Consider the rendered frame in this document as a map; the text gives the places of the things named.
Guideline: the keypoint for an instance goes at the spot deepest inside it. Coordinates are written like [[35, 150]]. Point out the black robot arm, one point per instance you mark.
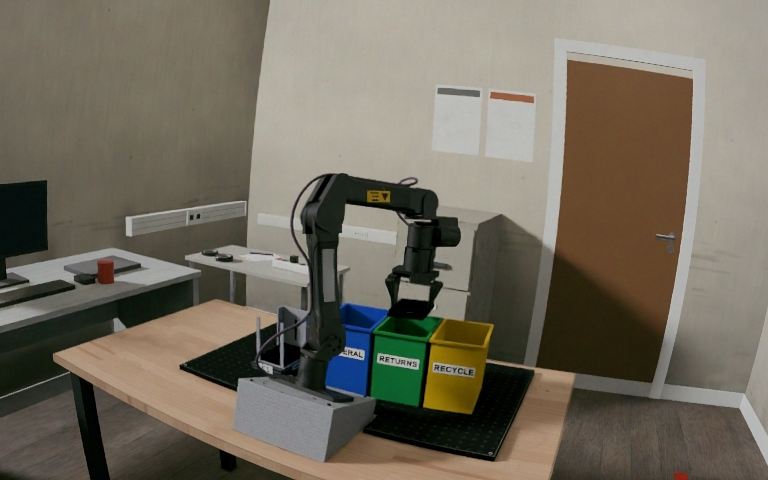
[[326, 336]]

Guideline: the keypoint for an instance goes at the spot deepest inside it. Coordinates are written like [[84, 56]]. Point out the green bin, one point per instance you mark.
[[401, 361]]

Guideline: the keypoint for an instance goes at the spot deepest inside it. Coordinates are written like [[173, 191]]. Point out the yellow open-top bin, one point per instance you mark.
[[455, 367]]

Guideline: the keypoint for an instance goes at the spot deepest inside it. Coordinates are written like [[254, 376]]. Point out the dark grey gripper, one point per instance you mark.
[[416, 270]]

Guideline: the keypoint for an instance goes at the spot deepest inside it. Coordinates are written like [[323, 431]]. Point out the blue open-top bin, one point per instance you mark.
[[352, 369]]

